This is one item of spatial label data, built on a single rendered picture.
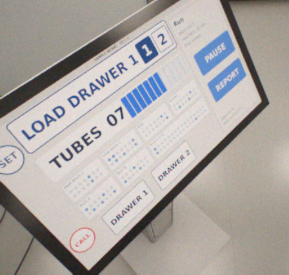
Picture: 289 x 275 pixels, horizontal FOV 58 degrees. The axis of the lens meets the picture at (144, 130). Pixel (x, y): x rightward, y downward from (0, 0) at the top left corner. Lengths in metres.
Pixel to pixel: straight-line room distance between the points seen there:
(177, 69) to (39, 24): 0.93
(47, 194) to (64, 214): 0.04
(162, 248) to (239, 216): 0.44
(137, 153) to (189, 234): 1.03
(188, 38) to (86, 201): 0.33
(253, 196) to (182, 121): 1.15
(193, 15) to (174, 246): 1.14
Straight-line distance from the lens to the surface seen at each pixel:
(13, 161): 0.40
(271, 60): 2.24
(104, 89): 0.41
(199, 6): 0.53
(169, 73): 0.46
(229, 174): 1.60
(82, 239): 0.45
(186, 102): 0.48
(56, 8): 1.24
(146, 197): 0.47
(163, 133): 0.46
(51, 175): 0.41
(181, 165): 0.49
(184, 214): 1.45
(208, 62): 0.52
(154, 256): 1.41
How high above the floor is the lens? 1.44
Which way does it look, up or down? 57 degrees down
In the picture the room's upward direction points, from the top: 9 degrees counter-clockwise
